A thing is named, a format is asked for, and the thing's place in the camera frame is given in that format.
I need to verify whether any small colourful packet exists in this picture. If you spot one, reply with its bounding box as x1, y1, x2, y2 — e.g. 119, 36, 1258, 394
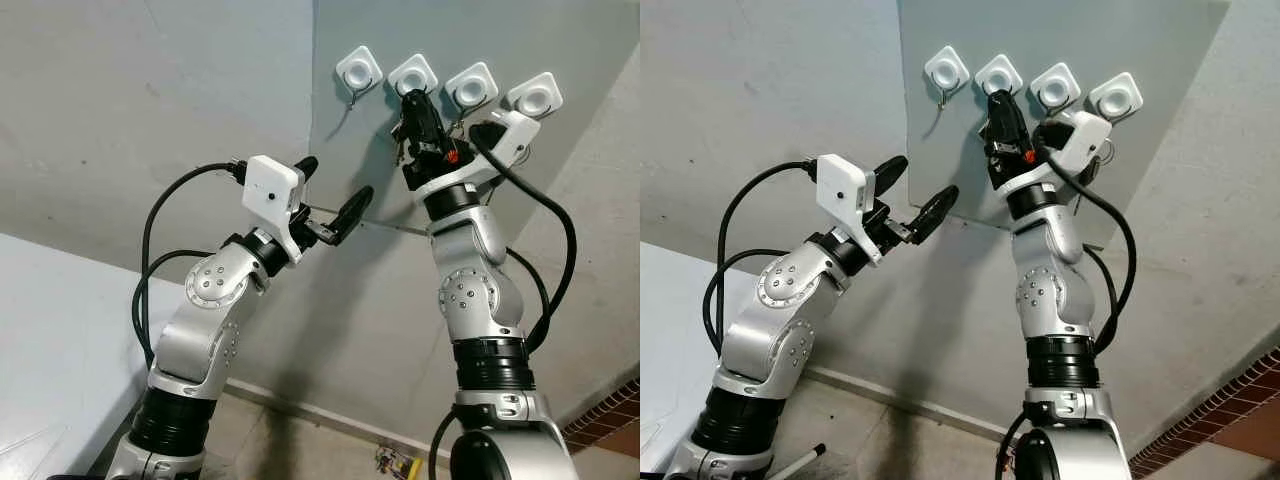
374, 444, 420, 480

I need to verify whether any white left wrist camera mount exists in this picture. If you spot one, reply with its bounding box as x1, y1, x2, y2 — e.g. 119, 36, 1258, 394
242, 154, 307, 267
814, 152, 880, 267

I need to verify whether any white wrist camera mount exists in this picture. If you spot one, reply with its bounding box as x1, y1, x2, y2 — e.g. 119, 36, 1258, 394
405, 108, 543, 198
814, 152, 880, 267
242, 154, 307, 267
1003, 108, 1115, 197

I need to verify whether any grey wall board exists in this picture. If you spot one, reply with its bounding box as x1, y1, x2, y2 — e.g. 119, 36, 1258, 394
309, 0, 641, 238

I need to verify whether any white square adhesive wall hook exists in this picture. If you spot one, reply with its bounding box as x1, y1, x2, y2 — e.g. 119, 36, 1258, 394
1087, 71, 1144, 168
504, 71, 564, 167
443, 61, 500, 129
923, 45, 972, 110
334, 45, 385, 110
973, 53, 1024, 99
1029, 61, 1084, 113
387, 53, 440, 99

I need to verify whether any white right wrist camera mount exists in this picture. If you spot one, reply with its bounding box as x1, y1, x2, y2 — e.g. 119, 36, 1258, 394
405, 108, 543, 198
1003, 108, 1115, 197

